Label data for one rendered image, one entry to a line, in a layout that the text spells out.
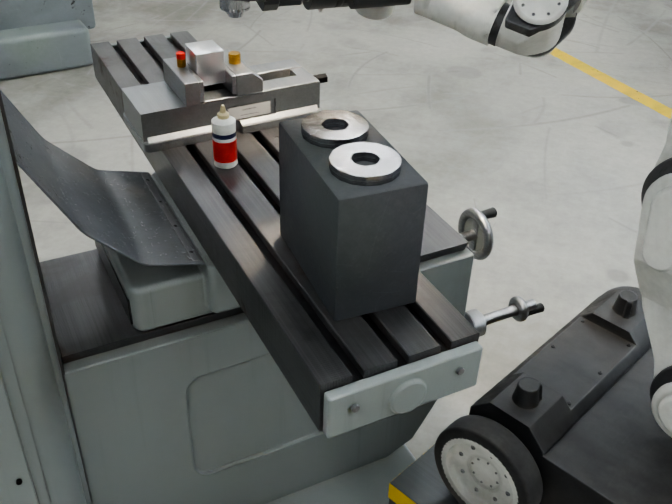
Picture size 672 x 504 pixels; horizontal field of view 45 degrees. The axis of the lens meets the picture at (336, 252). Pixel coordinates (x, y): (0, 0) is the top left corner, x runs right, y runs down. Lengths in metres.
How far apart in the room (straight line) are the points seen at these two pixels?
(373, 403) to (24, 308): 0.51
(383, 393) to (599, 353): 0.69
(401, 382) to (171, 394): 0.56
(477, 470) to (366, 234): 0.63
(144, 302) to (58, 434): 0.25
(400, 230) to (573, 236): 2.07
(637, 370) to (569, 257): 1.33
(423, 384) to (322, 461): 0.76
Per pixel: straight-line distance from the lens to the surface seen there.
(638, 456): 1.48
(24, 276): 1.19
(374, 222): 0.98
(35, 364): 1.27
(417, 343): 1.03
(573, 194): 3.30
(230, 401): 1.52
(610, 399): 1.56
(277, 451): 1.67
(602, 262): 2.94
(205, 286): 1.33
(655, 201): 1.23
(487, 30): 1.26
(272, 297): 1.09
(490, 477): 1.47
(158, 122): 1.45
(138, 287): 1.31
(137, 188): 1.48
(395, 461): 1.86
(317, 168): 1.00
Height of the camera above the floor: 1.61
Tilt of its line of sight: 35 degrees down
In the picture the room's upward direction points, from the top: 2 degrees clockwise
